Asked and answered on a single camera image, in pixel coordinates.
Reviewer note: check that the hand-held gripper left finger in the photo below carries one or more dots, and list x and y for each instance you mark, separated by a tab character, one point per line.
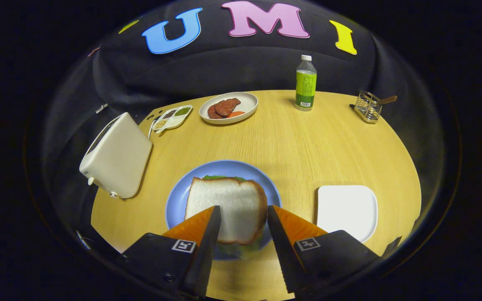
203	255

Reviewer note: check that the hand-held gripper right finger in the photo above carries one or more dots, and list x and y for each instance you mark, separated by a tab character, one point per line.
283	255

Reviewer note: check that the white bread slice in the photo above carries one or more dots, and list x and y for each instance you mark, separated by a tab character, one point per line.
232	205

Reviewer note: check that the green lettuce leaf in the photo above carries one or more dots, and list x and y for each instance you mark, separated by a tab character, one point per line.
224	177

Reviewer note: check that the blue round plate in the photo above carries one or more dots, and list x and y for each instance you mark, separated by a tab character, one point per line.
178	200

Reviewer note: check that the white square plate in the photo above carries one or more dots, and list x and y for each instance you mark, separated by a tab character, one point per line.
345	213

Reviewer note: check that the white toaster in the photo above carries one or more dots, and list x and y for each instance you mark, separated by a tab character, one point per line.
117	159

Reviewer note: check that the white divided seed tray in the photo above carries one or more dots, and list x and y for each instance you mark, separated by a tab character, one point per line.
174	122

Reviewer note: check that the brown meat patty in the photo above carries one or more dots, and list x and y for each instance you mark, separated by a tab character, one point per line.
212	113
226	107

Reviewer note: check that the red tomato slice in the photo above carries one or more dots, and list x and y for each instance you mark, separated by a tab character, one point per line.
236	113

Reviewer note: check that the white round plate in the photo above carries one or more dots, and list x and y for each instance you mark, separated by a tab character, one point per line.
247	102

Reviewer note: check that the green label plastic bottle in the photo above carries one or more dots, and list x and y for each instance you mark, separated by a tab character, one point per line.
306	88

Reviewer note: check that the white cloth clip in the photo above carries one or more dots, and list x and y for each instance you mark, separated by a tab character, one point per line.
101	108

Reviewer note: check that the red cloth clip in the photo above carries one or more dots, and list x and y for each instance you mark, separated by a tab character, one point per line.
93	51

